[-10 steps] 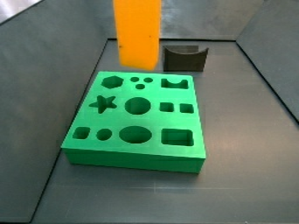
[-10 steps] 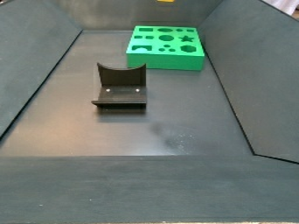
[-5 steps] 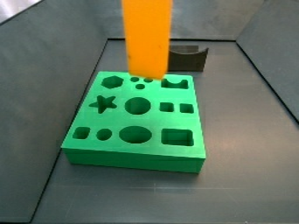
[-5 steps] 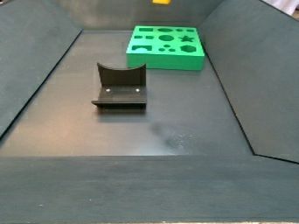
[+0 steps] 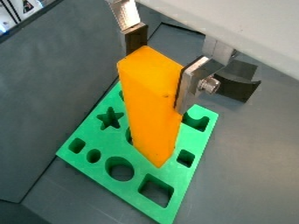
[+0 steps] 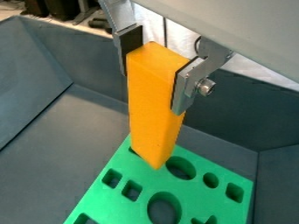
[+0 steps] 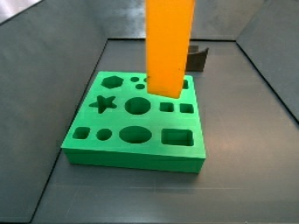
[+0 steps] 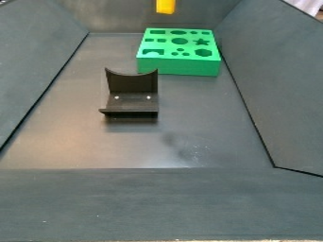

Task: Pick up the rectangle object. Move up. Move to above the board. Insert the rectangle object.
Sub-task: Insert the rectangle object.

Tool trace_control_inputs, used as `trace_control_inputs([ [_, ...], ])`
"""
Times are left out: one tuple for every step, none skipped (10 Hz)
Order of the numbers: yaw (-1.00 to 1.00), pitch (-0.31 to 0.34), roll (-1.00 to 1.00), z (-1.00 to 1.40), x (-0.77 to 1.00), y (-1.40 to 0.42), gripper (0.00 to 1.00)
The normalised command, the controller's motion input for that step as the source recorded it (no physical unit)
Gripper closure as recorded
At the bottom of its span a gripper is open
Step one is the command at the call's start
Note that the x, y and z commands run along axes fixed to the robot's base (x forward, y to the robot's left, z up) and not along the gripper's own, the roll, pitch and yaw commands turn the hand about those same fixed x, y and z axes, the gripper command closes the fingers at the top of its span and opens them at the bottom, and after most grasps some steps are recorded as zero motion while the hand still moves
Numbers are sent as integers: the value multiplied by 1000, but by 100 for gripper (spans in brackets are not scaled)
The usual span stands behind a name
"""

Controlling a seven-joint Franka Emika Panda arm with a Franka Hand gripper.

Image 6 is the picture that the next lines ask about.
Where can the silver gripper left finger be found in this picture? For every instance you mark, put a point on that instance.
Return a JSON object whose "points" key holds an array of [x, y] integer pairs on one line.
{"points": [[127, 31]]}

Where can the yellow rectangular block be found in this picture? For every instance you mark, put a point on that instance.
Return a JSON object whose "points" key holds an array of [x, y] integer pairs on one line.
{"points": [[154, 124]]}

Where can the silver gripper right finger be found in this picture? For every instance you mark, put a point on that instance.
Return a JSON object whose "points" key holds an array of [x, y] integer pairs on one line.
{"points": [[192, 77]]}

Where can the green foam shape board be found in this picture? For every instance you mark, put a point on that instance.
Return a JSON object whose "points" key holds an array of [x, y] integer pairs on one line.
{"points": [[190, 191]]}

